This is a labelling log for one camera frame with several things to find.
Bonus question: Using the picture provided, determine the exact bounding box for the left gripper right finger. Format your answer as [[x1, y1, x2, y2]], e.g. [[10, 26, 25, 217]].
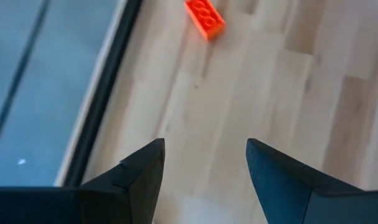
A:
[[246, 138, 364, 224]]

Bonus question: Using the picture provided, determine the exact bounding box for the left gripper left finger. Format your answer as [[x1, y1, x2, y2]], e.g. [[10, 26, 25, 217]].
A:
[[78, 138, 166, 224]]

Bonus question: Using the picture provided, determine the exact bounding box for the orange-red building block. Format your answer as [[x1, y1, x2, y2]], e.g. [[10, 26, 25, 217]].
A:
[[184, 0, 226, 42]]

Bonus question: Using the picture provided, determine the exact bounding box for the black aluminium table frame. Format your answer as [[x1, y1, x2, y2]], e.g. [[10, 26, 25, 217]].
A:
[[62, 0, 144, 188]]

